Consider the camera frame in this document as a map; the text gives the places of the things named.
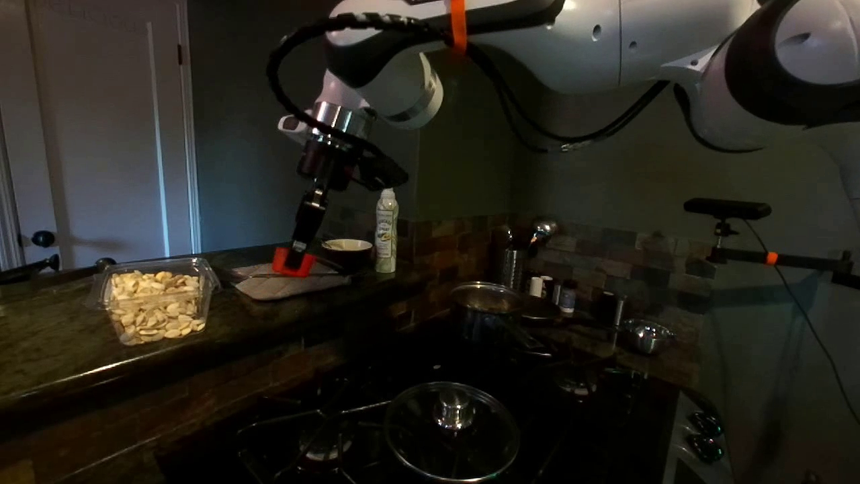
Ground small dark shaker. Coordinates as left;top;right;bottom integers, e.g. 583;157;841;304
558;277;583;316

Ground glass pot lid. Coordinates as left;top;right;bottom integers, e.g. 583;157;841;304
384;378;525;484

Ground metal ladle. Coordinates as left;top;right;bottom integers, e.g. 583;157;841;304
523;217;563;257

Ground orange strap on arm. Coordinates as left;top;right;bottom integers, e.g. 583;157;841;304
447;0;470;57

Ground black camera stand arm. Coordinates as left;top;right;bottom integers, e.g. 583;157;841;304
704;217;860;291

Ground white cutting board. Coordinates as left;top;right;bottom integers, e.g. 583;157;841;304
227;254;355;304

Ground thin black camera cable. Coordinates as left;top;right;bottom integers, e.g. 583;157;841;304
743;217;860;426

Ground thin black hanging cable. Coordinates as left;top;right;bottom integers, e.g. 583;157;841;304
468;43;676;155

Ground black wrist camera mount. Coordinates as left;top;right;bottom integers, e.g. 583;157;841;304
308;131;413;191

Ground white door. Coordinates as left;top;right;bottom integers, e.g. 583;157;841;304
24;0;204;270

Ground dark bowl with white contents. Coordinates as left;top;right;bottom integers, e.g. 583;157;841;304
318;234;378;277

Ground silver pot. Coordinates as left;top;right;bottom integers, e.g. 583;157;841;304
450;278;563;338

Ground metal utensil holder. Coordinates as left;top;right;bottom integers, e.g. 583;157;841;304
496;245;532;291

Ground black gas stove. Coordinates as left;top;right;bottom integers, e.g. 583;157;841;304
159;312;684;484

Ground black stereo camera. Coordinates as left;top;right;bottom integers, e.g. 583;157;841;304
684;195;775;222

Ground shiny silver small vessel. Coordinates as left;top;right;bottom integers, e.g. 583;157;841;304
625;316;676;356

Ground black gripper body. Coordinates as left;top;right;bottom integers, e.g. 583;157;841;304
296;141;348;222

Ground small white shaker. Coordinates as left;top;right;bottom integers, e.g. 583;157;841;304
528;270;558;304

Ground dark cup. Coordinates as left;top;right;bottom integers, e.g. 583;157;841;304
597;291;630;334

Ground clear plastic pasta container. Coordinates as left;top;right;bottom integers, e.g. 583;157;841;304
101;254;223;350

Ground white plastic bottle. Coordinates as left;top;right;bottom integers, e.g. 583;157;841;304
374;184;404;277

